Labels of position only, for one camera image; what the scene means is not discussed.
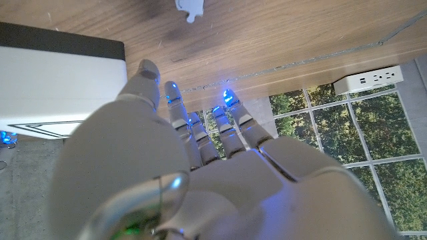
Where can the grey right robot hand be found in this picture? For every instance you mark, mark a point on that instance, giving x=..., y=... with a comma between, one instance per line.
x=6, y=137

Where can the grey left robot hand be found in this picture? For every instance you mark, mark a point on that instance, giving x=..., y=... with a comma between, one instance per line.
x=217, y=193

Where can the white box with black frame print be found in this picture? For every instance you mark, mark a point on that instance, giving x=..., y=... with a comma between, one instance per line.
x=50, y=83

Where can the white jigsaw puzzle piece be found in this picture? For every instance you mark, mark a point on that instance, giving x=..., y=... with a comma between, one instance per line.
x=190, y=8

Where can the printed window backdrop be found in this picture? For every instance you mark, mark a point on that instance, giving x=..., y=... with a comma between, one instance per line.
x=377, y=133

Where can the white power strip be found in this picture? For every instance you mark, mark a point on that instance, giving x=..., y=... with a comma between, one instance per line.
x=367, y=81

